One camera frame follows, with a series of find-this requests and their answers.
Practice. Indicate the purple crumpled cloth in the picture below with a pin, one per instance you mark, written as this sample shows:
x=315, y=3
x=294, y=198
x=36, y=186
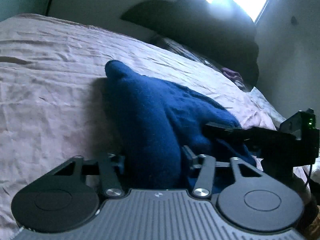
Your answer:
x=232, y=75

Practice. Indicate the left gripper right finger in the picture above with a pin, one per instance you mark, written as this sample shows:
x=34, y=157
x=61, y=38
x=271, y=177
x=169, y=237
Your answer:
x=200, y=171

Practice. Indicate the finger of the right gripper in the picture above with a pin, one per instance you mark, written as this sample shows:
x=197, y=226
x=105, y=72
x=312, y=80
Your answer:
x=213, y=130

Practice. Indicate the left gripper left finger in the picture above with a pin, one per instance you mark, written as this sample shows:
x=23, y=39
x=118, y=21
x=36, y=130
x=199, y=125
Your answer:
x=110, y=185

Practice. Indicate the dark blue knitted garment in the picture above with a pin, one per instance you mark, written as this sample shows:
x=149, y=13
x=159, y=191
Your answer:
x=156, y=118

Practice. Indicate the beige wrinkled bed sheet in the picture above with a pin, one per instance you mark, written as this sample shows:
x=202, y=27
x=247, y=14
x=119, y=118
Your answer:
x=52, y=71

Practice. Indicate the dark pile of bedding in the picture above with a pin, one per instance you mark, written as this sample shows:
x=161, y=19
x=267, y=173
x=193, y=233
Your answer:
x=220, y=31

